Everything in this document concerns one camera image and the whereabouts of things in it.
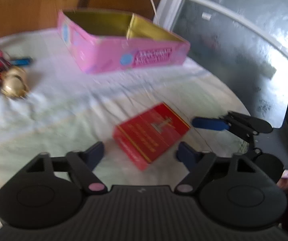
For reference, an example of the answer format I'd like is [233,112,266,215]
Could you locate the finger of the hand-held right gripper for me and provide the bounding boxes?
[192,110,274,141]

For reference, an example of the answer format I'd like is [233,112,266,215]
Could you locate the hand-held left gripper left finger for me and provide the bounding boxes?
[25,141,108,195]

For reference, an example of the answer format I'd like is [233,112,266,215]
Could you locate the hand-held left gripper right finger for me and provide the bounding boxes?
[175,141,258,195]

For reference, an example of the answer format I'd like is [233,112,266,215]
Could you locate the red box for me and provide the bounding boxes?
[112,102,191,172]

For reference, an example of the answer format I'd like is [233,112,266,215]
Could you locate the pink cardboard box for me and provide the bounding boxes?
[57,8,191,75]

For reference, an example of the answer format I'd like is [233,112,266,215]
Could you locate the pale checked bed sheet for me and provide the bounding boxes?
[0,28,251,234]

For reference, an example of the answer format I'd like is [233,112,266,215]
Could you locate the gold bell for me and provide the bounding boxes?
[1,66,30,99]

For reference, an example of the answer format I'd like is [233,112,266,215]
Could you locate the blue pen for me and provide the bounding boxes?
[9,57,33,66]

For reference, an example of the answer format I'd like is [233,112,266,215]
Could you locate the wooden headboard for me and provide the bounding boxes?
[0,0,92,41]

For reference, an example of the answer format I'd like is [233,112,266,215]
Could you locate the white door frame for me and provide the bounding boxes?
[153,0,288,74]

